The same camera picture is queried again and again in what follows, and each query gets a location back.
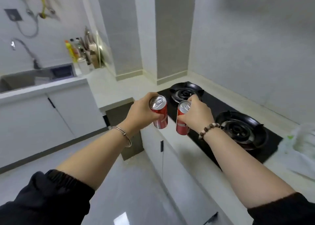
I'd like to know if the person's left hand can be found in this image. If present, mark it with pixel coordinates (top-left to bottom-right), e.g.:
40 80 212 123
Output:
118 92 164 139

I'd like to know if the person's right hand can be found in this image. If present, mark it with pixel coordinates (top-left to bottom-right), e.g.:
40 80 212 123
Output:
177 94 215 134

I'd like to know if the red can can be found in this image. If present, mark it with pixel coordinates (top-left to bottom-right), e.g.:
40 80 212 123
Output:
149 95 169 130
176 100 192 136

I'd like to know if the person's left forearm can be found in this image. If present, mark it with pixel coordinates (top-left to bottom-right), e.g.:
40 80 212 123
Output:
56 128 132 191

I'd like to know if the person's right forearm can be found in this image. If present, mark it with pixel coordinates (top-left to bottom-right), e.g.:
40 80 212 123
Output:
204 128 296 209

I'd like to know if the person's black right sleeve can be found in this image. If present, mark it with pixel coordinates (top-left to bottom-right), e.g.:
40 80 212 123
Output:
247 192 315 225

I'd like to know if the person's black sleeve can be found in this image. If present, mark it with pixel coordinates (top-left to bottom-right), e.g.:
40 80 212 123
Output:
0 169 96 225
247 192 315 225

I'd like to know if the person's black left sleeve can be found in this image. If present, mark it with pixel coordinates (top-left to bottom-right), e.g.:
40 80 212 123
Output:
0 169 96 225

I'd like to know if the black glass gas hob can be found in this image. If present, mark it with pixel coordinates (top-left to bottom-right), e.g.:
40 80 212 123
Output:
157 81 284 170

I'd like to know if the silver bangle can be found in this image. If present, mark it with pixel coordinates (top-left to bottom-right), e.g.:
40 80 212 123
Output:
109 126 133 148

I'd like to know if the dark grey cabinet panel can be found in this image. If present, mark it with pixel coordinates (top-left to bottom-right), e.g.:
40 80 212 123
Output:
105 102 144 161

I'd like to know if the wooden knife block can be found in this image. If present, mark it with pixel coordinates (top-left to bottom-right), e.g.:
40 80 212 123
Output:
87 44 100 69

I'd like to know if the white cup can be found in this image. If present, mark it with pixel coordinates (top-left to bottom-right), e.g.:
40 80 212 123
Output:
77 57 91 76

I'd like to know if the brown condiment bottle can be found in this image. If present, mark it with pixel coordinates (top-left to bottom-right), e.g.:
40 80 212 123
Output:
70 38 82 59

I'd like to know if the dark cap condiment bottle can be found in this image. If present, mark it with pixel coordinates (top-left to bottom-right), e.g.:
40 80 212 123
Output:
75 37 85 57

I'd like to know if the yellow detergent bottle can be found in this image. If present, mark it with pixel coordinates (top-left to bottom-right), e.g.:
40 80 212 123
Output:
65 40 78 63

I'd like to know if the white plastic bag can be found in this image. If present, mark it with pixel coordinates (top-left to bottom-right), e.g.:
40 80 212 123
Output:
278 123 315 181

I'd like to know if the steel kitchen sink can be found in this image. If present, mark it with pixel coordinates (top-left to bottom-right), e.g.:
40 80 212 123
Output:
0 64 77 94

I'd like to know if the chrome sink faucet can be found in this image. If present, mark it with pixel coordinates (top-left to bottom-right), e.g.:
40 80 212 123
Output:
10 38 42 70

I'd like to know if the brown white beaded bracelet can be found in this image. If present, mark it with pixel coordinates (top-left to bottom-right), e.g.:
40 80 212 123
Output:
198 123 221 141

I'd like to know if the grey power cable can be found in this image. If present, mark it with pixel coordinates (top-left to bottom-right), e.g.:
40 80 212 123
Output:
14 13 40 39

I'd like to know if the yellow gas hose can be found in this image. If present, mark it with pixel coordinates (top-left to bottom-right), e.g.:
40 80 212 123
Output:
36 0 49 19

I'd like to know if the silver flexible hose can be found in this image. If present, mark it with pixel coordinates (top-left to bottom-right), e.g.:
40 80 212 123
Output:
22 0 35 17

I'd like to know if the black wall outlet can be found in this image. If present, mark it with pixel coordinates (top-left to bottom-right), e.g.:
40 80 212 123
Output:
4 8 23 22

